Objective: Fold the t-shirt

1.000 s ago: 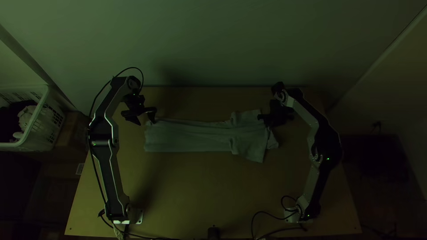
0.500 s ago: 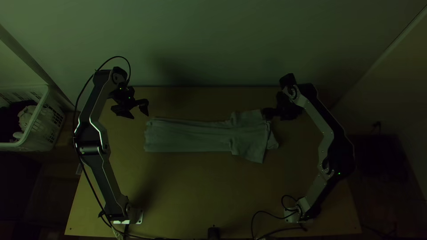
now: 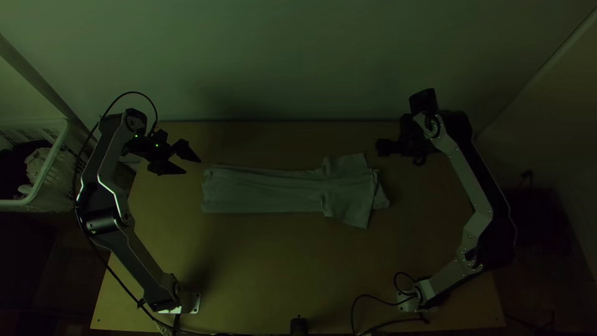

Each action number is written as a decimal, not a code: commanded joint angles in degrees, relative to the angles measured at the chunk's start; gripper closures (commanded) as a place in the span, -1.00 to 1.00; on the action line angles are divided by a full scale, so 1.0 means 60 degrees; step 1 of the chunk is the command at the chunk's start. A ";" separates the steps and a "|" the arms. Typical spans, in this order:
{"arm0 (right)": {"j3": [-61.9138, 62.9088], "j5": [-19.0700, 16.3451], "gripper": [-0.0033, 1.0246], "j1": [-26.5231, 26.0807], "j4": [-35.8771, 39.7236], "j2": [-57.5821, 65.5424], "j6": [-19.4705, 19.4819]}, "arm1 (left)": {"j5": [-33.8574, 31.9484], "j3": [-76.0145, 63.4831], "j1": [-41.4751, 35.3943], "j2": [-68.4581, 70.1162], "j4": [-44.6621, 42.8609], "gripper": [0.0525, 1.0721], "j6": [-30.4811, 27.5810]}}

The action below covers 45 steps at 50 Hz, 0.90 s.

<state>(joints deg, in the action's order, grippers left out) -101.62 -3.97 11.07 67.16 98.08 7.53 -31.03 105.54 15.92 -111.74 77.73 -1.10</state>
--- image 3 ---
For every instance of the grey t-shirt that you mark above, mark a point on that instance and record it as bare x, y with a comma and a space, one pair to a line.
298, 191

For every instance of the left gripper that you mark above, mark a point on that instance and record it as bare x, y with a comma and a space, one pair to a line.
156, 147

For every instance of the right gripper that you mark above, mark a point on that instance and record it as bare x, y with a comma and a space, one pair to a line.
411, 139

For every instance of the white laundry basket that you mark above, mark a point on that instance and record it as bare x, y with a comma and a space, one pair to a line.
52, 161

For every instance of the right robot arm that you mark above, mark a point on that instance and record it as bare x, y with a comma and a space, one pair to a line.
466, 186

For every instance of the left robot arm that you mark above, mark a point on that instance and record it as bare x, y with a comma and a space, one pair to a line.
114, 233

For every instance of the heap of clothes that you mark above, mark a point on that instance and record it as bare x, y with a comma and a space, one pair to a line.
32, 168

